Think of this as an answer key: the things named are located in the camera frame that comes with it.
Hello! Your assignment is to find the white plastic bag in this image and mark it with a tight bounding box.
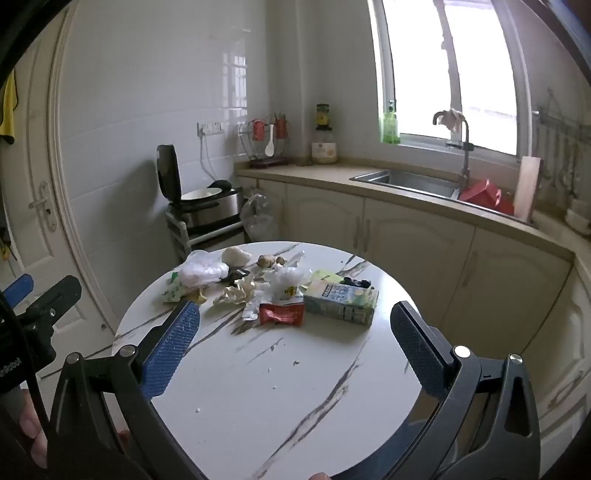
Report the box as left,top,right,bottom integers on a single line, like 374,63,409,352
179,250,230,288

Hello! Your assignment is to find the steel sink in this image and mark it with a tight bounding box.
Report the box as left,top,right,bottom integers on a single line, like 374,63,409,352
349,168,467,199

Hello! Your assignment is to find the tan wrapper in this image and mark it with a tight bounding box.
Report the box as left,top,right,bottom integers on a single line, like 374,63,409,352
213,274,259,306

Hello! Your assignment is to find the clear crinkled plastic wrapper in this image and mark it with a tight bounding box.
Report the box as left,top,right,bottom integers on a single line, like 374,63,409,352
270,265,312,291

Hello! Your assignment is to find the steel rice cooker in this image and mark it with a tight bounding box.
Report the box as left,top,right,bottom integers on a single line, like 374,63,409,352
156,144,245,232

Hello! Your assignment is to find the cream kitchen cabinet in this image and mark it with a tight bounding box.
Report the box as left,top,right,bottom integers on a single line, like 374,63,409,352
238,178,591,444

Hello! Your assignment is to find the large glass jar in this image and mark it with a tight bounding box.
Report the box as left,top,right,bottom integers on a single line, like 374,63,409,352
311,128,339,165

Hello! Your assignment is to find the wooden cutting board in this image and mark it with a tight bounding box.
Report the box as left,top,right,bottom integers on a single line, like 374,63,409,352
513,156,542,221

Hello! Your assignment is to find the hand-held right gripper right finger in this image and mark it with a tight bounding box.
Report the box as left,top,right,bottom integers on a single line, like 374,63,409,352
390,301,541,480

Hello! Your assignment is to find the red snack packet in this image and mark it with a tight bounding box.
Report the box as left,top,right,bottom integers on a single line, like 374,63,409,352
259,302,306,327

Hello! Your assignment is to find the white storage rack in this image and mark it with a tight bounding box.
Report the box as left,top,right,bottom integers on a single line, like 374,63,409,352
165,212,247,264

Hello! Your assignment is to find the wire utensil rack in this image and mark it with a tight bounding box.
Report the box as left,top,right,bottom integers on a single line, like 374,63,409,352
238,111,294,169

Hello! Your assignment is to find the metal faucet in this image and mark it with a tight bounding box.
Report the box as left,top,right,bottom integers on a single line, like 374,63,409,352
433,110,476,185

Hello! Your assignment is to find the white power cord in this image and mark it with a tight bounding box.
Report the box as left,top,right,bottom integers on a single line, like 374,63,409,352
199,134,218,183

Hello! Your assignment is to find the white steamed bun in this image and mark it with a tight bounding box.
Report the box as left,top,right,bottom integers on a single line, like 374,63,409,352
222,246,254,268

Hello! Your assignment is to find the cloth on faucet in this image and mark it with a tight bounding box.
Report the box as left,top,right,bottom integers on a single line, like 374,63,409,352
436,109,464,132

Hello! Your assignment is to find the person's left hand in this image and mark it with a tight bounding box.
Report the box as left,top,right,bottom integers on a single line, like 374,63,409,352
14,388,49,469

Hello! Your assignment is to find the clear hanging plastic bag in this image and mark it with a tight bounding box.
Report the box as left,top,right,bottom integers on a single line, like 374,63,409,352
239,193,280,243

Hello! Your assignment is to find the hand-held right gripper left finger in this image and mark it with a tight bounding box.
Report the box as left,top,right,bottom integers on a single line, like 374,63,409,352
46,299,204,480

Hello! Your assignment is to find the silver wrapper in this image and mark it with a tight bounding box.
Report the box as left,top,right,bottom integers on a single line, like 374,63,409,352
241,295,271,322

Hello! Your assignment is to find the window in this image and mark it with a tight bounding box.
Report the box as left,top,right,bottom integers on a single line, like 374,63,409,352
369,0,532,158

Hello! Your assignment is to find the green snack packet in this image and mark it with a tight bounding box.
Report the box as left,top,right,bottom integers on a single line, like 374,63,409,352
163,272,192,304

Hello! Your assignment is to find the white packet with yellow label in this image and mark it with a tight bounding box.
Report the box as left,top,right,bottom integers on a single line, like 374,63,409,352
276,285,305,305

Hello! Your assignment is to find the yellow cloth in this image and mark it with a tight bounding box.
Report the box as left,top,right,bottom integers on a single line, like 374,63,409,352
0,69,18,144

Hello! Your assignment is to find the beige countertop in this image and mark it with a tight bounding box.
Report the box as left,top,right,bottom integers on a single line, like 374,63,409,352
235,161,591,264

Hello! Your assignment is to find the white door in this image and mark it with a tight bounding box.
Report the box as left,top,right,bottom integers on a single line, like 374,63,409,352
0,69,116,379

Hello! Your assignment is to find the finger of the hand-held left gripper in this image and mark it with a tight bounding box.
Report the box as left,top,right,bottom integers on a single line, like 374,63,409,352
9,275,83,333
0,273,35,305

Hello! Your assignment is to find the red plastic basin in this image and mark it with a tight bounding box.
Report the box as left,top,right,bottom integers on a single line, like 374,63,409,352
458,179,515,215

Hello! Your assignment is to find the green soap bottle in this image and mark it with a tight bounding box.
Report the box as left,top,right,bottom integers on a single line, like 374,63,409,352
379,100,402,145

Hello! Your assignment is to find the metal door handle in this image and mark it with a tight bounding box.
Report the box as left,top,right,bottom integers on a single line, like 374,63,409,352
28,181,58,232

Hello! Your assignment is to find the green drink carton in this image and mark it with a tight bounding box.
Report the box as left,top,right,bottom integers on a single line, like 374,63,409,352
303,280,380,326

